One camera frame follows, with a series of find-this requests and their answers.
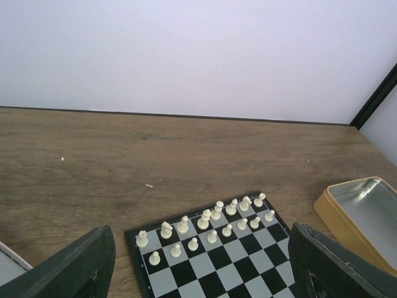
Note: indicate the white rook left corner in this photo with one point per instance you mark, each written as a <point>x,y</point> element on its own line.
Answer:
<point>142,239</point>

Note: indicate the gold metal tin tray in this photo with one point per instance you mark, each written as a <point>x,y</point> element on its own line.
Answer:
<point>361,214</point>

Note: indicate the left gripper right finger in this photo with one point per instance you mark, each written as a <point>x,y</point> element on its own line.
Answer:
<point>324,268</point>

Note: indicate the white rook right corner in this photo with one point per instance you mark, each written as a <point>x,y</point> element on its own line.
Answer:
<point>259,201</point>

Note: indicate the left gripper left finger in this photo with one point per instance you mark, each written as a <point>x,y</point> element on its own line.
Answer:
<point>84,268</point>

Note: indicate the white king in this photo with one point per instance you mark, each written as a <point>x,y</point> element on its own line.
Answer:
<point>216,212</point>

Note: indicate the white bishop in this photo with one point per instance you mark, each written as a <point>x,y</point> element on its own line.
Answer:
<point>231,209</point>
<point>182,227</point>

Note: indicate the white rook corner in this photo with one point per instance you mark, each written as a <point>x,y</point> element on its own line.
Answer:
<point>142,239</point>
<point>259,201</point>

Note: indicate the white knight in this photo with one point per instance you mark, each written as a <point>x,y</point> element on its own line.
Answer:
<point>245,204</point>
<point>166,230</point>

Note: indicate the white knight left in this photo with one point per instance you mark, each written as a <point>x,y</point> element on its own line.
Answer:
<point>166,230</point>

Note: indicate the black and silver chessboard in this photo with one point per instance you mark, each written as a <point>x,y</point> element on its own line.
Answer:
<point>249,263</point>

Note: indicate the white knight right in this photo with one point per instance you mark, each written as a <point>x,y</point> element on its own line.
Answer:
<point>245,204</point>

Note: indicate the white bishop right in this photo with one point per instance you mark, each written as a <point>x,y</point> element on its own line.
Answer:
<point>231,209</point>

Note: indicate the white pawn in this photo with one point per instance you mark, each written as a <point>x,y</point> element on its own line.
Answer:
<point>193,244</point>
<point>212,237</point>
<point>176,251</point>
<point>227,230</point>
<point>254,223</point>
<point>242,224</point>
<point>154,258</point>
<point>269,216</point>

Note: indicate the white queen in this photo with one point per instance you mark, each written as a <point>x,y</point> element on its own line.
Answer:
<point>203,222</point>

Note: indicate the white bishop left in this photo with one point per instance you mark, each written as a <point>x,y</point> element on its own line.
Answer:
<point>182,227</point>

